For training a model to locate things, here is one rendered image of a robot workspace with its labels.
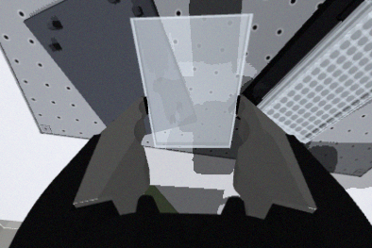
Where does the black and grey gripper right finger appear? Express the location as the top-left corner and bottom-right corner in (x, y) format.
(233, 94), (372, 248)

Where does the black rectangular frame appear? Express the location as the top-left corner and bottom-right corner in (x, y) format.
(242, 0), (363, 106)

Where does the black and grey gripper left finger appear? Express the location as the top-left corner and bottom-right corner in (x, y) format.
(9, 96), (150, 248)

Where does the white multi-well plate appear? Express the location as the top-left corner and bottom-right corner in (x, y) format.
(256, 0), (372, 143)

